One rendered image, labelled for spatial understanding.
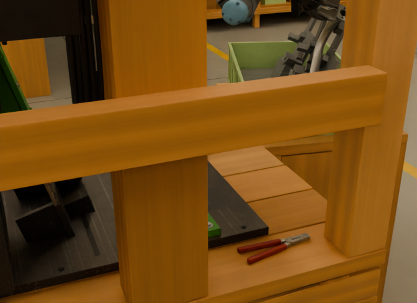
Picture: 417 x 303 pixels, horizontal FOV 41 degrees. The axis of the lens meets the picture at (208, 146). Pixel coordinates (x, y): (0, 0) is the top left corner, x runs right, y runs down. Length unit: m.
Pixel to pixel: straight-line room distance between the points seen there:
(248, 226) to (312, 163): 0.74
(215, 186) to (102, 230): 0.30
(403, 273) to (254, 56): 1.16
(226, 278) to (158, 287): 0.15
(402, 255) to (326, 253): 1.64
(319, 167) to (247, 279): 0.89
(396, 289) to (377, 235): 1.41
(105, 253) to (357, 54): 0.60
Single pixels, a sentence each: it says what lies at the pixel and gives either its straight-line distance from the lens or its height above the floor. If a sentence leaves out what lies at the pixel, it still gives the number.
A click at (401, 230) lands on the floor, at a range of 2.96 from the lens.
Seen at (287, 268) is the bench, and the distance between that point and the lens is 1.10.
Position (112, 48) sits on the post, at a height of 1.35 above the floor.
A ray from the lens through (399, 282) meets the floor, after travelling 2.61.
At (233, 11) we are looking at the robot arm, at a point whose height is 1.22.
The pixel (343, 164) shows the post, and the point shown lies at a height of 1.07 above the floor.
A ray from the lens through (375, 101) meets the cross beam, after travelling 0.94.
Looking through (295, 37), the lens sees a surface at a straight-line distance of 2.29.
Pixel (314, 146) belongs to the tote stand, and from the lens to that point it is 1.85.
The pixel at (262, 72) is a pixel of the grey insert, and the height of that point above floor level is 0.85.
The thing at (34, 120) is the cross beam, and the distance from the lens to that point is 0.74.
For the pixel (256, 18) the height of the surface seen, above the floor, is 0.11.
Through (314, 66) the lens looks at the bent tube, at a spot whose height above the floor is 1.00.
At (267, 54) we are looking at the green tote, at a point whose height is 0.91.
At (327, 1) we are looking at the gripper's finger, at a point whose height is 1.21.
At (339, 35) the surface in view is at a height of 1.10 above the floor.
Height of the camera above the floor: 1.54
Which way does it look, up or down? 25 degrees down
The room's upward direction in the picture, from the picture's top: straight up
